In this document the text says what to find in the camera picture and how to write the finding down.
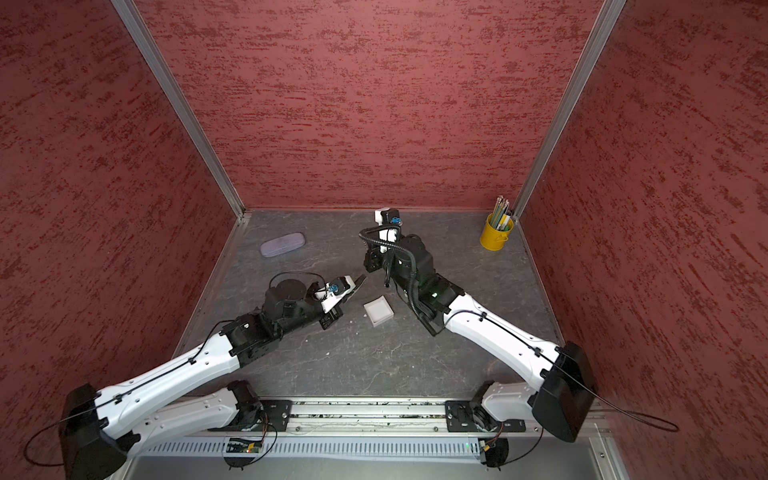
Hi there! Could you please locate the white jewelry box base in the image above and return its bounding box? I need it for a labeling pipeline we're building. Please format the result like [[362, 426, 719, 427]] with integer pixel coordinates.
[[363, 296, 395, 327]]

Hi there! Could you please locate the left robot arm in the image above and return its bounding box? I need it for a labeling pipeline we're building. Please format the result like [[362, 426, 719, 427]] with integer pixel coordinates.
[[59, 276, 365, 479]]

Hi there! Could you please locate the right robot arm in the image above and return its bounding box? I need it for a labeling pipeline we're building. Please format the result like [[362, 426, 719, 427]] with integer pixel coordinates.
[[359, 229, 596, 443]]

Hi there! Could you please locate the yellow pencil cup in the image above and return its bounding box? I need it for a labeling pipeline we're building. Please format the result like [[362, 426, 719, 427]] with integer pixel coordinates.
[[480, 214, 515, 252]]

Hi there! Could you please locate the purple glasses case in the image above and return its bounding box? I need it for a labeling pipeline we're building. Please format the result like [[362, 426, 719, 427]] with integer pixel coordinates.
[[260, 232, 306, 258]]

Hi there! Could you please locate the colored pencils bundle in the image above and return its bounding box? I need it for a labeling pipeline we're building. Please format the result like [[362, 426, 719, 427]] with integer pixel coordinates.
[[488, 195, 513, 232]]

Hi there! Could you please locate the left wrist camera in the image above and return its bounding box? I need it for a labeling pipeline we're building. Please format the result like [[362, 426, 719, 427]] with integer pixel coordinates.
[[314, 276, 348, 304]]

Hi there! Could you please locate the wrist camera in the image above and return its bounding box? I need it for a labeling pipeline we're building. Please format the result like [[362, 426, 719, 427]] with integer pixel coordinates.
[[314, 276, 348, 304], [374, 208, 402, 243]]

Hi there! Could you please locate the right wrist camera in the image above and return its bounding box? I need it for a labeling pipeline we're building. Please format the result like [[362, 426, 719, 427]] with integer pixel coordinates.
[[374, 208, 402, 243]]

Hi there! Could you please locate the aluminium front rail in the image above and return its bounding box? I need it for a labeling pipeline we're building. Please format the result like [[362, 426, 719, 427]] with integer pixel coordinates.
[[122, 395, 610, 437]]

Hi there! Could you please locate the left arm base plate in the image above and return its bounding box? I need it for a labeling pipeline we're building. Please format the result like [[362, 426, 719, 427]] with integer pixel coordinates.
[[211, 399, 293, 433]]

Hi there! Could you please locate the white perforated cable duct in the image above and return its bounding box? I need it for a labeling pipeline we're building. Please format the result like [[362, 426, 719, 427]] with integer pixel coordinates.
[[142, 436, 481, 463]]

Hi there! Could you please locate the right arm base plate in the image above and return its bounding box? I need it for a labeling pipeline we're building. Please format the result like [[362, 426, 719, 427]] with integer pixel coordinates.
[[444, 400, 526, 434]]

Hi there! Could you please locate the right corner aluminium post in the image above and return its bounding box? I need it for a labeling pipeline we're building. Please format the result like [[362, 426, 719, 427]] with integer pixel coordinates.
[[513, 0, 626, 222]]

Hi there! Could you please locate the corner aluminium post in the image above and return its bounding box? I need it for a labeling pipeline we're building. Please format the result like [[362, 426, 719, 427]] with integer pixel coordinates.
[[111, 0, 247, 222], [513, 0, 626, 222]]

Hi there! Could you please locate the left corner aluminium post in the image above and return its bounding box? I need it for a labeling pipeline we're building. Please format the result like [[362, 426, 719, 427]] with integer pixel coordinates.
[[111, 0, 247, 222]]

